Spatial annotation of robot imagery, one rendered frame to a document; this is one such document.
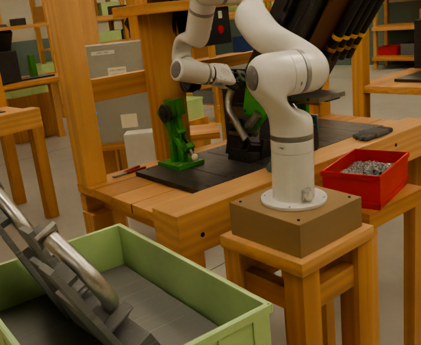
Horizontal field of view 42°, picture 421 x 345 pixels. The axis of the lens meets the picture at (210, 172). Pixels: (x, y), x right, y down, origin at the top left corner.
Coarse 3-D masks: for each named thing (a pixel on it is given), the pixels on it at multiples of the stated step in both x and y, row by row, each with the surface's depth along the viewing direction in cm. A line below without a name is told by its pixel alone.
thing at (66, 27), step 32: (64, 0) 196; (160, 0) 221; (64, 32) 198; (160, 32) 224; (64, 64) 201; (160, 64) 226; (64, 96) 209; (160, 96) 229; (96, 128) 212; (160, 128) 234; (96, 160) 214; (160, 160) 241
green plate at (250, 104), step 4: (248, 92) 221; (244, 96) 223; (248, 96) 221; (252, 96) 220; (244, 100) 223; (248, 100) 221; (252, 100) 220; (256, 100) 218; (244, 104) 223; (248, 104) 221; (252, 104) 220; (256, 104) 218; (244, 108) 223; (248, 108) 221; (252, 108) 220; (256, 108) 218; (244, 112) 223; (248, 112) 221; (252, 112) 220
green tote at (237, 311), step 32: (96, 256) 147; (128, 256) 149; (160, 256) 133; (0, 288) 133; (32, 288) 137; (192, 288) 123; (224, 288) 112; (0, 320) 106; (224, 320) 116; (256, 320) 101
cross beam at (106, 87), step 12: (204, 60) 251; (216, 60) 256; (228, 60) 260; (240, 60) 265; (132, 72) 231; (96, 84) 219; (108, 84) 222; (120, 84) 226; (132, 84) 230; (144, 84) 233; (96, 96) 220; (108, 96) 223; (120, 96) 227
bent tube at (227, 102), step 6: (240, 72) 221; (240, 78) 219; (228, 90) 226; (228, 96) 226; (228, 102) 226; (228, 108) 226; (228, 114) 226; (234, 114) 224; (234, 120) 223; (234, 126) 223; (240, 126) 221; (240, 132) 220
